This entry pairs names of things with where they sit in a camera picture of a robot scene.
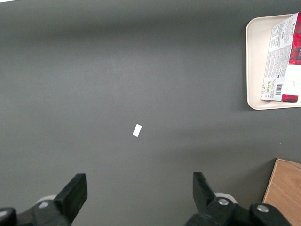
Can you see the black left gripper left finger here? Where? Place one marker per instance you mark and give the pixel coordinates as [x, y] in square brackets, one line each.
[68, 200]

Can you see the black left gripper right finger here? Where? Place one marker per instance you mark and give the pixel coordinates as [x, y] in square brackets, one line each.
[211, 207]

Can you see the beige plastic tray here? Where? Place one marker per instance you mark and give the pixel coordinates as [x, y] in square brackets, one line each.
[255, 58]

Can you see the light wooden board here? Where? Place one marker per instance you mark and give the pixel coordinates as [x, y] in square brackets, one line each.
[284, 190]

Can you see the small white paper label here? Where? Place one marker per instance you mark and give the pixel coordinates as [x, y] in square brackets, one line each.
[137, 130]

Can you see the red and white carton box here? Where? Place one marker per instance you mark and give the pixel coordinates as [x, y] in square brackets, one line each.
[283, 58]

